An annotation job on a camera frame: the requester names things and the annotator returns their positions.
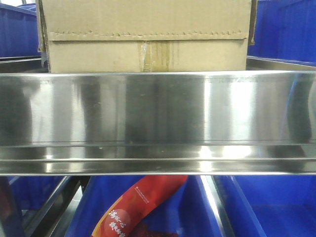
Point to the brown cardboard box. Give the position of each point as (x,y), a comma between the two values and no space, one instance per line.
(146,35)

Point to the stainless steel shelf rack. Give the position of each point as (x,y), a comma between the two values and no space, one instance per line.
(59,130)

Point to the red snack bag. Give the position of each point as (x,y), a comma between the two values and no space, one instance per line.
(136,203)

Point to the blue plastic bin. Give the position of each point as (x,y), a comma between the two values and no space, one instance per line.
(187,213)
(18,30)
(269,205)
(285,29)

